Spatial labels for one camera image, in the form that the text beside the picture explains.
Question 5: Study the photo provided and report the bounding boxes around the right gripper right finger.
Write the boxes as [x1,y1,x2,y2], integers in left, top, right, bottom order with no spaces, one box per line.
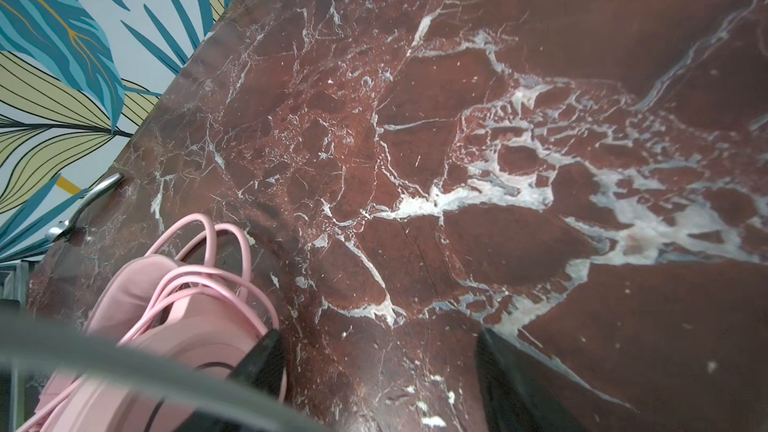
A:
[475,329,584,432]

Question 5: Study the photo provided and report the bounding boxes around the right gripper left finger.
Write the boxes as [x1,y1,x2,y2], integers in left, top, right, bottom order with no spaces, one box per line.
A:
[173,328,288,432]

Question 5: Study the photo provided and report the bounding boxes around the pink headphones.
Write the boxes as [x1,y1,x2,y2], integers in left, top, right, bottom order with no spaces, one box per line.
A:
[21,253,279,431]

